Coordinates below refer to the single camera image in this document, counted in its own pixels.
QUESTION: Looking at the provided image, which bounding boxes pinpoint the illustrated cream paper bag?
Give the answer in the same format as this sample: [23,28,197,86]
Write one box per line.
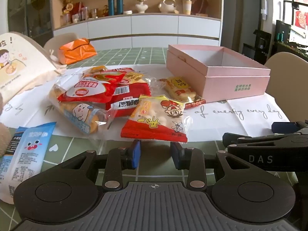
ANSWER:
[0,32,59,106]

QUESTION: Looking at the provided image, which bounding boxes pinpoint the red packet with barcode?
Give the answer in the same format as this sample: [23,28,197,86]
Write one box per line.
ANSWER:
[113,76,137,97]

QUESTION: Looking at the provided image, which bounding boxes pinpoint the yellow orange snack packet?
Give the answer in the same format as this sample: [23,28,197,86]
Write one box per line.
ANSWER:
[82,65,109,77]

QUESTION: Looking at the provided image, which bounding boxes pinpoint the yellow cup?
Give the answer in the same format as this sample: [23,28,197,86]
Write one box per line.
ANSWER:
[182,0,192,15]

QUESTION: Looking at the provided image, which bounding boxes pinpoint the brown plush bear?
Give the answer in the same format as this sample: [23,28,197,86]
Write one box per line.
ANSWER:
[190,0,209,15]

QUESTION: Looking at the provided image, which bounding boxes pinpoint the white printed table mat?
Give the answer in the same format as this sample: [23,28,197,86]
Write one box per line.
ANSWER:
[0,64,290,140]

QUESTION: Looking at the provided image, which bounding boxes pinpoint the cream rabbit teapot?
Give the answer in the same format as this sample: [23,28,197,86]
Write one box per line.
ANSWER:
[158,0,180,14]

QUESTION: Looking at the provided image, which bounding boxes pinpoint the pink cardboard box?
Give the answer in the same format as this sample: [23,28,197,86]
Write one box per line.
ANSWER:
[167,44,271,103]

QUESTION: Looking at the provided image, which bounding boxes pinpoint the light blue cartoon face packet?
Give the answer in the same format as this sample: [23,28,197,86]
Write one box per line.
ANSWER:
[0,122,57,204]

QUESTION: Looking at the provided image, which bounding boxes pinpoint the white vase with flowers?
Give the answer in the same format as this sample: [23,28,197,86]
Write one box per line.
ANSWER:
[135,0,149,14]

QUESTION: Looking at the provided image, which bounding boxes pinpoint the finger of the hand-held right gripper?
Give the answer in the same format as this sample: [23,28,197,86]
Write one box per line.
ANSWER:
[272,120,308,136]
[222,131,308,150]

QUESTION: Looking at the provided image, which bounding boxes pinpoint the large red white snack packet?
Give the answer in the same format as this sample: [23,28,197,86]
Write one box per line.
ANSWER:
[57,73,126,104]

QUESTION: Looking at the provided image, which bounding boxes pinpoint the small red packet black text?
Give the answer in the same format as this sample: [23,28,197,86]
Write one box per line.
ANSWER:
[106,94,145,119]

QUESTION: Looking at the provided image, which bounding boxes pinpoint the black appliance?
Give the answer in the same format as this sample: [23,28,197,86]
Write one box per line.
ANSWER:
[242,29,273,62]

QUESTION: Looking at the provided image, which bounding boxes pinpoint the rice cracker clear packet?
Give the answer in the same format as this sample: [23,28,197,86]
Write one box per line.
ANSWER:
[154,76,207,110]

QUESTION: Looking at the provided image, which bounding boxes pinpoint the dark glass cabinet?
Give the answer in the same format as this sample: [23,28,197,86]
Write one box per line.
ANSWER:
[7,0,54,39]

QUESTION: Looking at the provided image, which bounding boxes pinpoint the white sideboard cabinet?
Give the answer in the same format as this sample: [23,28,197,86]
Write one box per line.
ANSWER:
[53,13,222,49]

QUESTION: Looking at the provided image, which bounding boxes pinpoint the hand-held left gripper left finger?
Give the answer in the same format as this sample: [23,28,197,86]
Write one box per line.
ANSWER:
[56,140,141,190]

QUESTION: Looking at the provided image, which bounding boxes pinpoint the black metal rack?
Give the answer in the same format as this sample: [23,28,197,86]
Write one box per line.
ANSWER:
[274,0,308,61]

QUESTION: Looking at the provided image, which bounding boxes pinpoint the orange plastic bag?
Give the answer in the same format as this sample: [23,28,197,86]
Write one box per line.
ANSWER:
[58,38,97,65]

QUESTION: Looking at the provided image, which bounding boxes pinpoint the blue packet with black panel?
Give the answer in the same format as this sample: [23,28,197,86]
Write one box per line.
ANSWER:
[0,126,20,159]

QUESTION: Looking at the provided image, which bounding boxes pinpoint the long bread clear packet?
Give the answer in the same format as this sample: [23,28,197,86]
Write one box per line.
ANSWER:
[48,84,110,136]

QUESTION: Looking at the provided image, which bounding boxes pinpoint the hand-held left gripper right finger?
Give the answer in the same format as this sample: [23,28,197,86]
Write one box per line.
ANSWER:
[170,142,252,190]

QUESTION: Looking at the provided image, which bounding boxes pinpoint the yellow red figurine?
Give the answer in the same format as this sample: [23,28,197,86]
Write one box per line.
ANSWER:
[62,0,75,15]

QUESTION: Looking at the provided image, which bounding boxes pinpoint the red yellow cartoon snack packet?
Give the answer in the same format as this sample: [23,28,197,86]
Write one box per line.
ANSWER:
[120,94,191,144]

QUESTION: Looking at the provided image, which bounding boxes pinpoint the beige chair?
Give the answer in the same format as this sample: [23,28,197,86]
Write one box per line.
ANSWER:
[43,32,80,51]
[263,52,308,124]

